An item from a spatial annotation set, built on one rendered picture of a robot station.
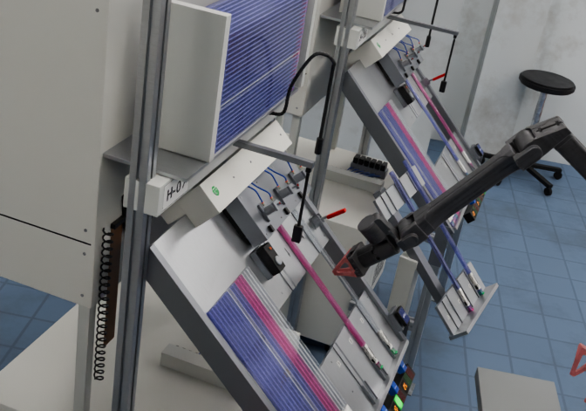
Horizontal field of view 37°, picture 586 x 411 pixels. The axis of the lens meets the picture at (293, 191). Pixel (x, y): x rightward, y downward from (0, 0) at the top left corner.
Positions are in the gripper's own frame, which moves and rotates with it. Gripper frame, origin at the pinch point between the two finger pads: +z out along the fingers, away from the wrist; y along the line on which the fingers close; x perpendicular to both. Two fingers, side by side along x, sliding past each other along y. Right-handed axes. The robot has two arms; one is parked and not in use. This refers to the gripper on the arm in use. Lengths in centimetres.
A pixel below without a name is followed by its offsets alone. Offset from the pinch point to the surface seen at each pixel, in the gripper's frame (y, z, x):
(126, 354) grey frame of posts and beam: 64, 20, -21
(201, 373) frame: 25.8, 38.8, 2.4
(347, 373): 24.4, 0.1, 19.0
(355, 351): 15.0, 0.1, 17.9
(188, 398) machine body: 34, 40, 5
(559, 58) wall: -372, -14, 42
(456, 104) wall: -359, 56, 34
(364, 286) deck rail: -8.2, -0.1, 10.1
